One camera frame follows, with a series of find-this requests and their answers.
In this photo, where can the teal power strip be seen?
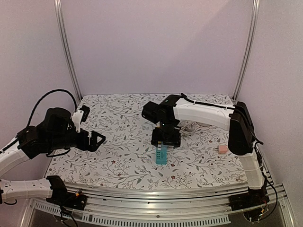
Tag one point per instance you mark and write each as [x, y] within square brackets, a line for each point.
[161, 156]

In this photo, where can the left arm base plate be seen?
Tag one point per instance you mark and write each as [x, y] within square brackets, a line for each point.
[74, 200]

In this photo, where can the pink charger cube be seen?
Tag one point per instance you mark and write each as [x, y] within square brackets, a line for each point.
[222, 149]

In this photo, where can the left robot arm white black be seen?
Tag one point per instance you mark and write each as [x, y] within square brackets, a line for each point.
[60, 129]

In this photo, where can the floral table mat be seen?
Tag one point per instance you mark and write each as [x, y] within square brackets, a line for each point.
[127, 159]

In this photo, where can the left aluminium corner post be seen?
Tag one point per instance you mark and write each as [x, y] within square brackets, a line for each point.
[66, 48]

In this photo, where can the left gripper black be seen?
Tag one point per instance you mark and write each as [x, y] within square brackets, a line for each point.
[84, 146]

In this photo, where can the aluminium front rail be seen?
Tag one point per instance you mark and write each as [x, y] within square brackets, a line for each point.
[201, 207]

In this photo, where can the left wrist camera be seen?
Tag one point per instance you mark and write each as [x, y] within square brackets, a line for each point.
[80, 116]

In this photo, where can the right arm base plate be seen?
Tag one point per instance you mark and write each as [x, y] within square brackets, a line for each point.
[249, 199]

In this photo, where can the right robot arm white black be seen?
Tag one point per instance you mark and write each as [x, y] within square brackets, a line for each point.
[232, 118]

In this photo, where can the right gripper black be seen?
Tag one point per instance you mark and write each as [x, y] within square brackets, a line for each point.
[165, 141]

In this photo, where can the right aluminium corner post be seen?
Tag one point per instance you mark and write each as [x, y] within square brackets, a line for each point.
[248, 49]

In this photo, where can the aluminium corner post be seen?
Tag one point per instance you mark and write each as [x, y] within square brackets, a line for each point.
[248, 49]
[66, 48]

